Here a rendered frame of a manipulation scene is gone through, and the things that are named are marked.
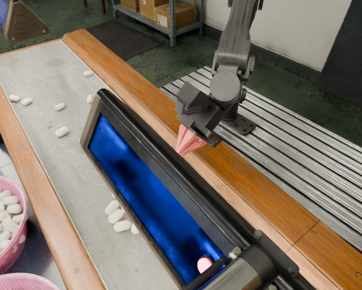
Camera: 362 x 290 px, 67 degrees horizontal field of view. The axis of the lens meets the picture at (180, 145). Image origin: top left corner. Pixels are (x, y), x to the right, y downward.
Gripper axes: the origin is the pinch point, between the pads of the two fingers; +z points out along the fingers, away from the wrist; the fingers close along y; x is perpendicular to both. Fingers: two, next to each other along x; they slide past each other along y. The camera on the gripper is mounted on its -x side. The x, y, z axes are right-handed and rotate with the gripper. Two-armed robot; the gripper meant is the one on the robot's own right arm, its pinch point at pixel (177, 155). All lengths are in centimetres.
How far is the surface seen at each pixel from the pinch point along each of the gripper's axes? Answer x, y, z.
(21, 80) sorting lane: -7, -69, 20
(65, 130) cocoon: -6.4, -31.1, 16.3
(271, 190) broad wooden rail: 12.3, 17.7, -6.9
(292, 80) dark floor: 175, -73, -80
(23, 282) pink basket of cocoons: -19.5, 3.8, 32.4
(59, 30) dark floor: 95, -293, 14
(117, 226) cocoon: -8.0, 4.6, 17.8
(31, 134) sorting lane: -10.4, -37.0, 23.6
